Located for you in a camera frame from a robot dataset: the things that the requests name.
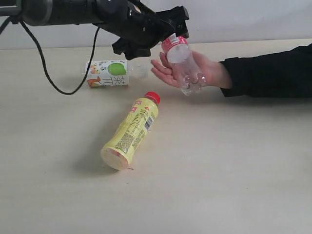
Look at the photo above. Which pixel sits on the person's open bare hand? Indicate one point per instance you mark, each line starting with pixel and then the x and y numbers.
pixel 214 72

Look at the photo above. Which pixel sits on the clear cola bottle red label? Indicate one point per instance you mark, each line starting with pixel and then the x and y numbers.
pixel 179 55

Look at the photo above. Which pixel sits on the yellow bottle with red cap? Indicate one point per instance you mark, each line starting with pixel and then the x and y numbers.
pixel 119 151

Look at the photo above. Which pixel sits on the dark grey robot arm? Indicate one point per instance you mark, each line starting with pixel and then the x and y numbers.
pixel 53 12

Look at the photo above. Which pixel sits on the tea bottle with white label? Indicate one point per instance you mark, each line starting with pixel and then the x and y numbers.
pixel 113 72

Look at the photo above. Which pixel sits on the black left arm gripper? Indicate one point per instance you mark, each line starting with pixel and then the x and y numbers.
pixel 139 30

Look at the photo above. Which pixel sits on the forearm in black sleeve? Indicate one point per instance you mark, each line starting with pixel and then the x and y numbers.
pixel 285 74

